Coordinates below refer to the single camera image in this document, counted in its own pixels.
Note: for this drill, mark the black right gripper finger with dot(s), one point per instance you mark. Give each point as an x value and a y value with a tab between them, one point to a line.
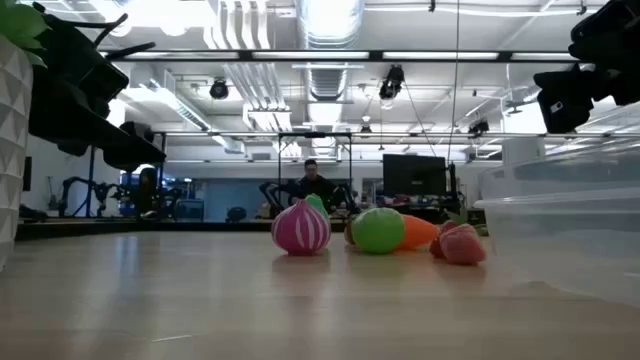
567	100

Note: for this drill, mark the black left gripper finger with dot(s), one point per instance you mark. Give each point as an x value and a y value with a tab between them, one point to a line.
137	131
100	135

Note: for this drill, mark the red toy strawberry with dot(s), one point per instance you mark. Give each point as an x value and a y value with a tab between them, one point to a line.
436	245
462	245

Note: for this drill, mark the purple white striped toy onion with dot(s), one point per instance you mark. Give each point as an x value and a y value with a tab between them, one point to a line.
301	227

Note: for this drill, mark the green toy vegetable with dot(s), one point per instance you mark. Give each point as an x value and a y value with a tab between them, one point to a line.
317	204

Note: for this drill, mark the orange toy carrot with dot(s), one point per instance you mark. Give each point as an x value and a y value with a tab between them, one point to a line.
417	231

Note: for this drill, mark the lime green toy ball fruit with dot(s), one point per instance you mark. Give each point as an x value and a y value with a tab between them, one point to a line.
378	230

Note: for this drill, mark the black background robot arm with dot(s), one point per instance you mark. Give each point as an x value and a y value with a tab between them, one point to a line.
75	182

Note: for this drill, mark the clear plastic tupperware tub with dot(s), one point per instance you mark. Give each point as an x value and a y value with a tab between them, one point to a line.
565	240

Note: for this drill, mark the white cylinder column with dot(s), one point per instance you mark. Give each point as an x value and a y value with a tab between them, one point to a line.
523	150

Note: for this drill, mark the green succulent plant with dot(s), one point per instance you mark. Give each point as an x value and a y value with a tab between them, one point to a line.
20	25

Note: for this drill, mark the white faceted plant pot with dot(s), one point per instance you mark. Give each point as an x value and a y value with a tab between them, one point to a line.
14	150

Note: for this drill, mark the black computer monitor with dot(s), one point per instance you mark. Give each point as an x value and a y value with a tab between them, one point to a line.
414	175

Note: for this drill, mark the person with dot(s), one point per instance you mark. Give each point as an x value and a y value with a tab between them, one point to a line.
314	187

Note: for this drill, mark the black hanging ceiling camera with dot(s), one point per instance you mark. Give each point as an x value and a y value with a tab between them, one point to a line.
392	82
478	127
219	90

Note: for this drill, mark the black background stand frame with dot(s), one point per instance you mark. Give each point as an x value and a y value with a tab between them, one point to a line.
315	134

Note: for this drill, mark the black aluminium rig frame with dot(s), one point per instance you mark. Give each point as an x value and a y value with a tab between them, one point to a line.
310	55

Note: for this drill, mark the silver ventilation duct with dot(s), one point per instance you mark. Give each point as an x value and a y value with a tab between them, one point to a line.
330	30

